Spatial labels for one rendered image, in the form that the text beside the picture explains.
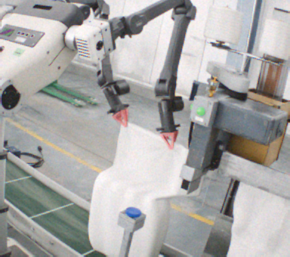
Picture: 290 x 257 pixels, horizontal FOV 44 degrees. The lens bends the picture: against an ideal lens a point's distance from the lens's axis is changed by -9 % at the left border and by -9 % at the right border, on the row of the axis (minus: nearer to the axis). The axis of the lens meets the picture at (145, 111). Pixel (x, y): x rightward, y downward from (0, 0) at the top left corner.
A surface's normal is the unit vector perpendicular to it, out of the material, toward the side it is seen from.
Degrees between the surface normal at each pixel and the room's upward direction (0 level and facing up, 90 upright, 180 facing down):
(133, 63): 90
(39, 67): 115
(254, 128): 90
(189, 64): 90
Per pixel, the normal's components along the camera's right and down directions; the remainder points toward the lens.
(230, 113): -0.56, 0.09
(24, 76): 0.39, 0.68
